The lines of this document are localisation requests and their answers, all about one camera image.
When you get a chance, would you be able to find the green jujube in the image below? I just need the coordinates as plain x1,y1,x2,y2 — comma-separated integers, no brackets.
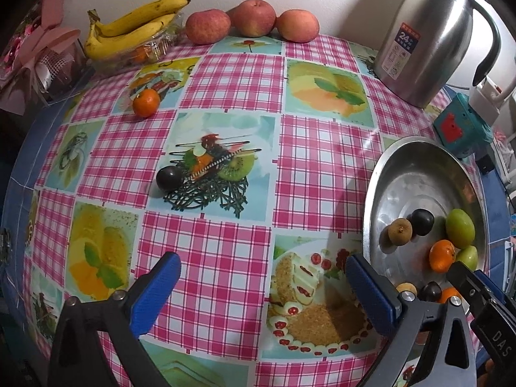
455,245,479,271

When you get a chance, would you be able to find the brown kiwi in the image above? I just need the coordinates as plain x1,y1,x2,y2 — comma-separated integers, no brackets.
388,218,413,246

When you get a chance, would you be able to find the black power adapter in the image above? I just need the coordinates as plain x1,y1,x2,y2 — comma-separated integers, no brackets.
475,152,494,175

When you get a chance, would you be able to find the green mango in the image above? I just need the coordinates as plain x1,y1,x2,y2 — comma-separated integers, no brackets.
445,208,476,250

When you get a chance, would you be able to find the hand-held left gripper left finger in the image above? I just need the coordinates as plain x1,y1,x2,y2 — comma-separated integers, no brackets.
47,251,182,387

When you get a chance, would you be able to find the stainless steel thermos jug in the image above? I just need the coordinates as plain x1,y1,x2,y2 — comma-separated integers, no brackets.
373,0,501,108

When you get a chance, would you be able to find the stainless steel basin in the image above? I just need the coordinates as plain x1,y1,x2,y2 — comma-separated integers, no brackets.
362,136,489,311

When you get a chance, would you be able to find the red apple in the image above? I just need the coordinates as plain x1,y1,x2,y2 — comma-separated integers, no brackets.
185,9,231,45
276,9,320,43
230,0,277,38

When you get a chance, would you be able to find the pink checkered printed tablecloth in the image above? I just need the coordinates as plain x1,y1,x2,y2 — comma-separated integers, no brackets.
22,34,490,387

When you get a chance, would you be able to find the teal box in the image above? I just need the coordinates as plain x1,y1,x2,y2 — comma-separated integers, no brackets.
433,93,493,159

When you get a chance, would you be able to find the white charger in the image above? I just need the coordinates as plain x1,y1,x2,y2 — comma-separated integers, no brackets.
470,76,516,109

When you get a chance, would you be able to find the clear plastic container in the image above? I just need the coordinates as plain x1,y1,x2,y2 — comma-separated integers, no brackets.
91,24,184,75

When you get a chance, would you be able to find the pink flower bouquet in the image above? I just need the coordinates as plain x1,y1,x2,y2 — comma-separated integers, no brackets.
0,0,87,114

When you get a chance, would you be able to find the orange tangerine with stem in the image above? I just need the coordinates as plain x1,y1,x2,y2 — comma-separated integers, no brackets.
428,239,457,273

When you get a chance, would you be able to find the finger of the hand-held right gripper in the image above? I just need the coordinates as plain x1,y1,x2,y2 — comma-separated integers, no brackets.
445,261,495,320

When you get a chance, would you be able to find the dark purple plum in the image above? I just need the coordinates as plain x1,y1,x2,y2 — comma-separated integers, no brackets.
156,166,184,193
421,281,443,301
409,208,435,236

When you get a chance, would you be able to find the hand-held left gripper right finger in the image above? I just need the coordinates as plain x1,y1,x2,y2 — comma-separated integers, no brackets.
344,253,478,387

